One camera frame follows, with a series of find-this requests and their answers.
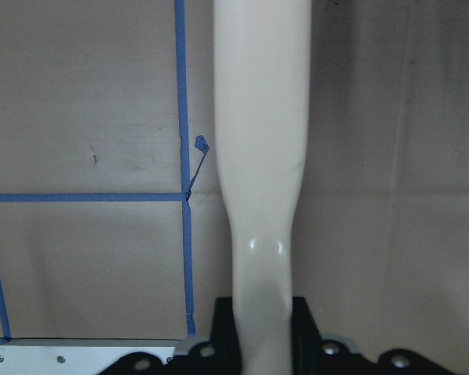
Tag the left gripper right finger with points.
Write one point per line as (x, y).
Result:
(306, 337)

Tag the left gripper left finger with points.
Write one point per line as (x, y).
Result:
(223, 334)

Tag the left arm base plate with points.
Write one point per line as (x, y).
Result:
(75, 356)

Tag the beige hand brush black bristles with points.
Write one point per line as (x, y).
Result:
(261, 93)

